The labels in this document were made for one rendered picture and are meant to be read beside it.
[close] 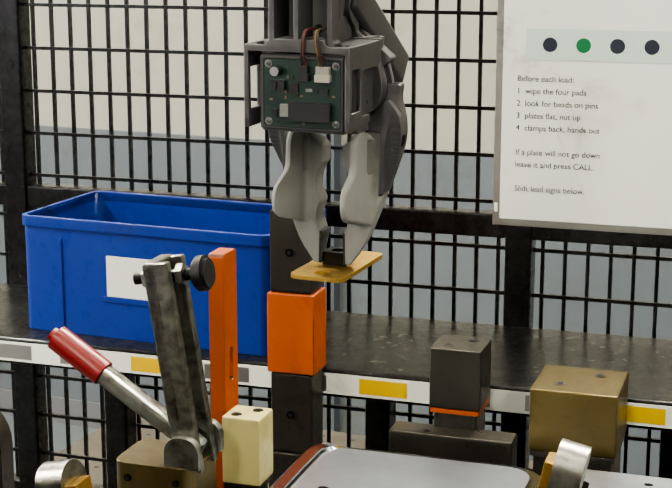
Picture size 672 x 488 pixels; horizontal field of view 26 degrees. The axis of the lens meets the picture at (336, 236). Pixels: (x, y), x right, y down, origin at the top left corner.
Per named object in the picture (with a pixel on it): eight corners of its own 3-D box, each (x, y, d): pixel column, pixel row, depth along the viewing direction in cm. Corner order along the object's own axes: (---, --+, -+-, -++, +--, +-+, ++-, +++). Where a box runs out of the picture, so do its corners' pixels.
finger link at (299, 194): (251, 270, 95) (258, 131, 93) (286, 250, 100) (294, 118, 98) (295, 278, 94) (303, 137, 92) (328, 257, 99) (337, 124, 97)
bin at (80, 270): (270, 358, 152) (268, 236, 149) (22, 328, 163) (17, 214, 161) (329, 319, 167) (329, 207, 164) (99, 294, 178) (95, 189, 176)
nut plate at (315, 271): (342, 283, 94) (342, 265, 94) (287, 278, 96) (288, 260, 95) (384, 256, 102) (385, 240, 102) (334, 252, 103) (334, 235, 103)
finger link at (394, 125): (335, 194, 96) (327, 63, 94) (344, 189, 98) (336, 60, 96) (402, 195, 94) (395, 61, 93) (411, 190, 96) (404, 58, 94)
